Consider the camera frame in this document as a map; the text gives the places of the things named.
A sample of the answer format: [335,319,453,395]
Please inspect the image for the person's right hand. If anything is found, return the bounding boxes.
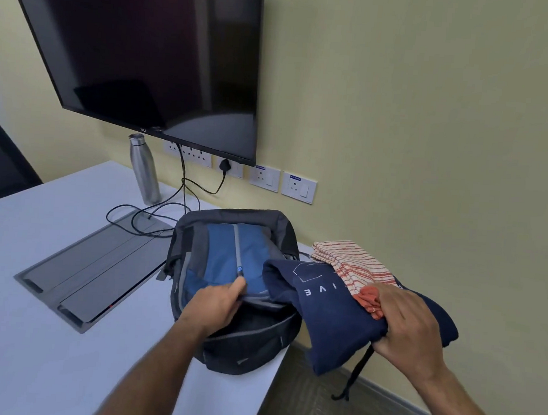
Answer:
[363,282,452,384]

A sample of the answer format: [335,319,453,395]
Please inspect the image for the person's left hand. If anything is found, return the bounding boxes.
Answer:
[176,272,249,342]

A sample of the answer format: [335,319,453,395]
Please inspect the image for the black grey backpack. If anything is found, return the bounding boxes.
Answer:
[150,202,311,381]

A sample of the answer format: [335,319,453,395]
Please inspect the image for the navy blue hoodie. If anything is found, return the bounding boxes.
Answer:
[253,256,464,409]

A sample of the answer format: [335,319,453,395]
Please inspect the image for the red striped cloth clothes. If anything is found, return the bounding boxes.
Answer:
[306,238,401,322]

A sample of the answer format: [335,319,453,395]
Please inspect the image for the person's left forearm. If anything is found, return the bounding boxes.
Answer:
[90,312,209,415]

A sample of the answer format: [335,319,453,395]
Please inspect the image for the person's right forearm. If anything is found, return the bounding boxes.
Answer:
[411,364,525,415]

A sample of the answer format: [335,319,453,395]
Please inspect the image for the white socket plate blue label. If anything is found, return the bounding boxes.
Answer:
[279,171,319,206]
[248,164,282,194]

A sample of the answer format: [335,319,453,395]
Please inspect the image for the steel water bottle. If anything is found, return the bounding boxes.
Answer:
[124,133,167,207]

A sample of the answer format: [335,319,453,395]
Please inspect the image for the black mesh back chair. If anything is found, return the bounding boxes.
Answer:
[0,107,49,213]

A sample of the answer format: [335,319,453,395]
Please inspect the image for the black television screen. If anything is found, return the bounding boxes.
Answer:
[0,0,268,167]

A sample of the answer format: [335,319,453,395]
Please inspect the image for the grey table cable box lid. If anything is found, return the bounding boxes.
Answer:
[10,201,176,340]

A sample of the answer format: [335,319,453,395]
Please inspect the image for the black coiled cable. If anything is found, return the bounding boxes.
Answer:
[105,139,205,241]

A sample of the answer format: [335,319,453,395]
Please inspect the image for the white wall switch plate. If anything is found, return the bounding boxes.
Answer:
[215,156,246,180]

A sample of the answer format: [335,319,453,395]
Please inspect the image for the black power cable with plug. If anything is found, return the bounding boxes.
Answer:
[181,156,234,198]

